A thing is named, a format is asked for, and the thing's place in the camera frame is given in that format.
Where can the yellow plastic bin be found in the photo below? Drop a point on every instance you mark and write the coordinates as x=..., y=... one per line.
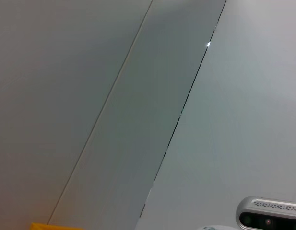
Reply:
x=54, y=226

